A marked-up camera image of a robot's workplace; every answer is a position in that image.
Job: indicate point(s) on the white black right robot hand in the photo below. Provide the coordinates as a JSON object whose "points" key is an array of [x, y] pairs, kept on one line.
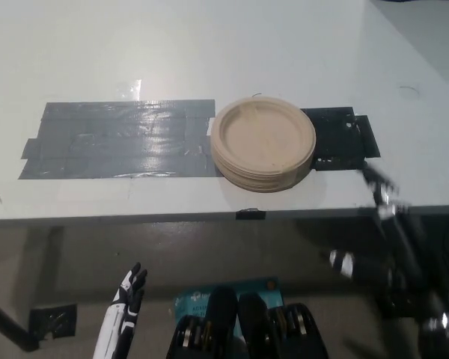
{"points": [[387, 198]]}

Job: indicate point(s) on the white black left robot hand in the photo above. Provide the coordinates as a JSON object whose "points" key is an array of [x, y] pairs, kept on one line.
{"points": [[121, 306]]}

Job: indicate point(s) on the beige paper plate stack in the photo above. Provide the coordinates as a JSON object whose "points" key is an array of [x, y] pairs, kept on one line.
{"points": [[263, 138]]}

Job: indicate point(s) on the black tape patch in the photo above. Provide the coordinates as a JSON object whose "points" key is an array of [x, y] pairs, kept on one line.
{"points": [[336, 142]]}

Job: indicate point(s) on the teal cardboard box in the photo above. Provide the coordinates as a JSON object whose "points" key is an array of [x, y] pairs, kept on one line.
{"points": [[198, 299]]}

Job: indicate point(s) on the black table leg bar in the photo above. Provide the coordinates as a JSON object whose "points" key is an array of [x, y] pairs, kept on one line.
{"points": [[7, 321]]}

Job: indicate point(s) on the clear glossy tape piece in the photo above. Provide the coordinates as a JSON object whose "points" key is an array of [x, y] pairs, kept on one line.
{"points": [[129, 89]]}

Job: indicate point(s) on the grey duct tape patch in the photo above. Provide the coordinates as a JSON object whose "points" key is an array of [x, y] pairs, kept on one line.
{"points": [[116, 142]]}

